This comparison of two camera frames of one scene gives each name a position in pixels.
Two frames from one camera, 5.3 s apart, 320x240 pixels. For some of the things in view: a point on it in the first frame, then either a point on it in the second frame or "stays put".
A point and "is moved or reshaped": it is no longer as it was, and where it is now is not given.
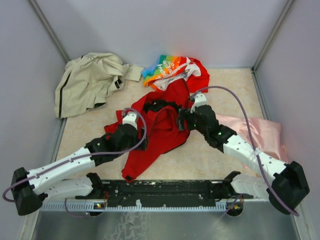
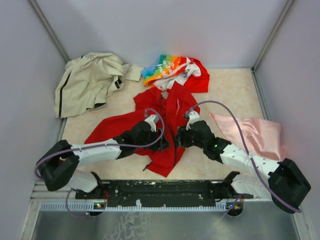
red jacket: (160, 110) is moved or reshaped
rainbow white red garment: (169, 69) stays put
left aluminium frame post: (50, 29) stays put
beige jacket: (87, 80) stays put
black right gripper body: (192, 123) → (187, 139)
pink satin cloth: (267, 136) stays put
